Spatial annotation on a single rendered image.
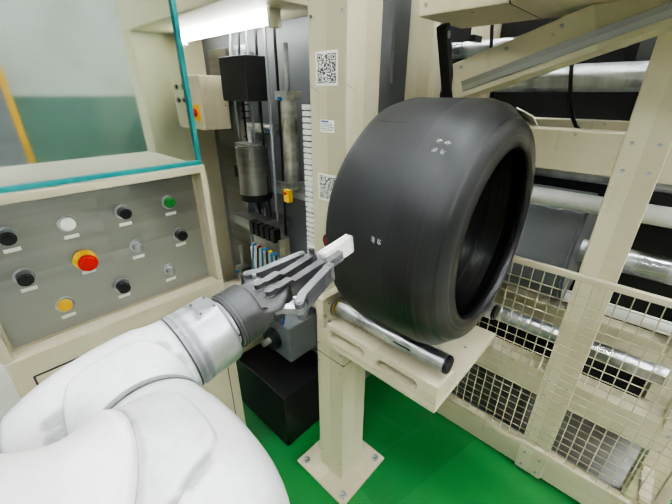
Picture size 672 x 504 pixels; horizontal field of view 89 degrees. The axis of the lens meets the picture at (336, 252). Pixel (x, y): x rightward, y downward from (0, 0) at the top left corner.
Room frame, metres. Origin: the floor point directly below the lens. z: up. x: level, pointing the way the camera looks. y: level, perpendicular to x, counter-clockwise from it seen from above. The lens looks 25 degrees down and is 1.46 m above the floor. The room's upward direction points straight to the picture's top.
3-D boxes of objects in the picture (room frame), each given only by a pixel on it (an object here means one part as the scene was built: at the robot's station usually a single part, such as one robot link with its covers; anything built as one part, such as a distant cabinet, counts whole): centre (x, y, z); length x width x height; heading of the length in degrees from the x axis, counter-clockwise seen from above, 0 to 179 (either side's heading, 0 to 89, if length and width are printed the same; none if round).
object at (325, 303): (0.94, -0.09, 0.90); 0.40 x 0.03 x 0.10; 137
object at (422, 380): (0.72, -0.13, 0.83); 0.36 x 0.09 x 0.06; 47
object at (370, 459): (0.98, -0.02, 0.01); 0.27 x 0.27 x 0.02; 47
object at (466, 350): (0.82, -0.22, 0.80); 0.37 x 0.36 x 0.02; 137
